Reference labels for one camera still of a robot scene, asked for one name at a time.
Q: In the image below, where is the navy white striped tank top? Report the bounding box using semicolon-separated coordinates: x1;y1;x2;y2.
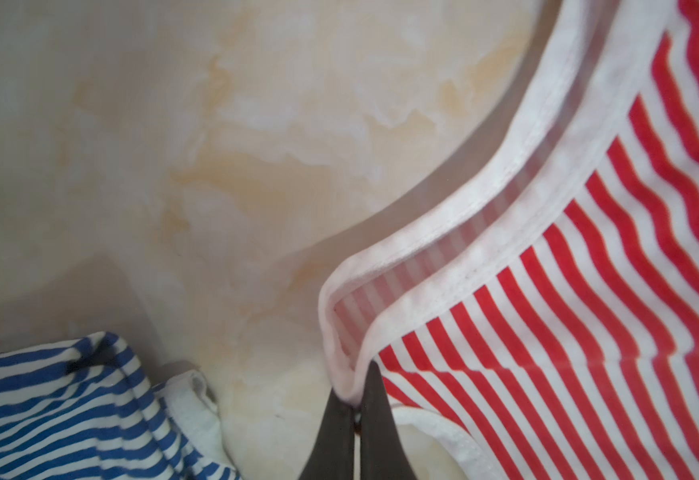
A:
0;332;239;479

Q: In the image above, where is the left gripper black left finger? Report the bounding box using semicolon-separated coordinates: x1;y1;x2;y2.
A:
299;390;355;480

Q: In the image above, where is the red white striped tank top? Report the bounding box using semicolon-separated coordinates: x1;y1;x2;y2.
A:
319;1;699;479

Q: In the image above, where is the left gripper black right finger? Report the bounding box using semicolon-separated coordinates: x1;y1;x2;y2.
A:
359;362;417;480

